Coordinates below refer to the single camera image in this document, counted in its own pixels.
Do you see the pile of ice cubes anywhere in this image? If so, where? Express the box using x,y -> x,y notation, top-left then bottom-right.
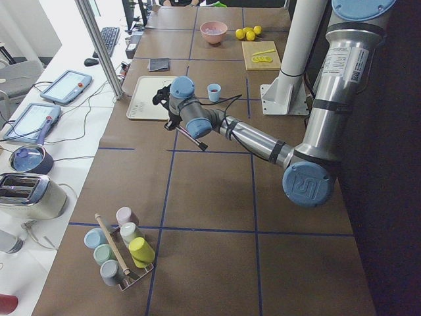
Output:
201,24 -> 224,36

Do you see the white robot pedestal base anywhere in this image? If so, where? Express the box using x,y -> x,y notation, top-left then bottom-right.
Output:
260,0 -> 328,115

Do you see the blue saucepan with lid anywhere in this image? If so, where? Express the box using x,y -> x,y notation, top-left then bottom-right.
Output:
9,116 -> 54,174

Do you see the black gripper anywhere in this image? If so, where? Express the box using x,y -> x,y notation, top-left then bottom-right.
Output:
163,95 -> 184,130

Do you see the cream bear serving tray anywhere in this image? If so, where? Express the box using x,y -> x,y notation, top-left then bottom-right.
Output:
126,76 -> 176,120

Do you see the blue teach pendant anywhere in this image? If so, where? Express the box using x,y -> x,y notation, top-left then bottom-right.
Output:
3,103 -> 61,144
40,70 -> 93,105

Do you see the grey folded cloth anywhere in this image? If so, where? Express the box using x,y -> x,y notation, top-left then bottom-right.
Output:
147,58 -> 170,72

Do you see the white cup rack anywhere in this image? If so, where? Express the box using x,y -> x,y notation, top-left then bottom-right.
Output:
106,223 -> 155,292

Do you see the black computer mouse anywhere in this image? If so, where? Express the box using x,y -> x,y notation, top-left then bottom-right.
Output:
84,58 -> 99,67

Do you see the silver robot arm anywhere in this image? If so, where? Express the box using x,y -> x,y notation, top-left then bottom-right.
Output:
153,1 -> 394,207

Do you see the white cup on rack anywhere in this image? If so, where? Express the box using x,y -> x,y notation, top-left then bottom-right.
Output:
120,222 -> 145,248

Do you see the light blue plastic cup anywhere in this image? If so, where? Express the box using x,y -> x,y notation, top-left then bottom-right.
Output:
207,83 -> 221,103

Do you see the white toaster appliance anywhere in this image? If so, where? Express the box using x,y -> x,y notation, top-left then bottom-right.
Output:
1,172 -> 67,220

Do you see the green cup on rack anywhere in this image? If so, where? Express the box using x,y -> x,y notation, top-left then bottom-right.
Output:
93,244 -> 116,266

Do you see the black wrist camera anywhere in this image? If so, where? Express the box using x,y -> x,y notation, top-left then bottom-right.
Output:
152,84 -> 171,109

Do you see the yellow-green cup on rack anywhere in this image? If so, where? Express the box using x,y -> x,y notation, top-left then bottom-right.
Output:
128,237 -> 155,268

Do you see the yellow plastic knife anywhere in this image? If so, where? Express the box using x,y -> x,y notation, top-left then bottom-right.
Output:
252,49 -> 275,56

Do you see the blue cup on rack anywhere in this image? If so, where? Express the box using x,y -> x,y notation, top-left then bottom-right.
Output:
84,227 -> 108,250

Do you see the wooden rack handle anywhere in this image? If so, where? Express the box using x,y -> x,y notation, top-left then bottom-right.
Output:
94,213 -> 130,276

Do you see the aluminium frame post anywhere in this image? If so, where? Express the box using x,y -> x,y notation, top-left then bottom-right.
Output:
75,0 -> 124,100

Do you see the grey cup on rack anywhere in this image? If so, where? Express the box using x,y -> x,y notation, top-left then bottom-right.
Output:
100,259 -> 124,286

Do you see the black keyboard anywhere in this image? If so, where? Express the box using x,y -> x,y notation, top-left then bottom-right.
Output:
101,26 -> 120,57

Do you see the bamboo cutting board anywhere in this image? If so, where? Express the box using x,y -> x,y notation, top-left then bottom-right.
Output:
242,41 -> 281,71

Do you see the pink cup on rack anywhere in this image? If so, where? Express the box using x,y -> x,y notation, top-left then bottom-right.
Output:
116,207 -> 139,226

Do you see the pink bowl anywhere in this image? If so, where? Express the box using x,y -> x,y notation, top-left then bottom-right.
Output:
200,21 -> 228,45

